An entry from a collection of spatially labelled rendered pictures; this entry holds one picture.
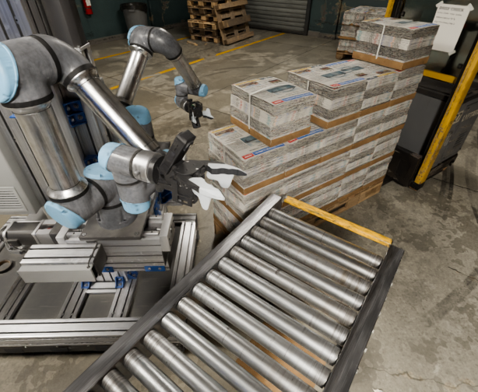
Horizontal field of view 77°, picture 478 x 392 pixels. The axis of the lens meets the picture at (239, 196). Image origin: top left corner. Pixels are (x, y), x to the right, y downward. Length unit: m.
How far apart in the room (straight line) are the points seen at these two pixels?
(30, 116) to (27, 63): 0.13
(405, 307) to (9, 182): 2.09
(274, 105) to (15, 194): 1.16
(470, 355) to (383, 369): 0.48
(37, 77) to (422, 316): 2.07
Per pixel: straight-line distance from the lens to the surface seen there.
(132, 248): 1.28
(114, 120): 0.91
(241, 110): 1.72
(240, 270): 1.02
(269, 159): 1.60
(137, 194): 0.81
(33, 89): 0.89
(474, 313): 2.31
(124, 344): 0.95
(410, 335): 2.03
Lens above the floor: 1.61
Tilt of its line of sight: 39 degrees down
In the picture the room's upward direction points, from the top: straight up
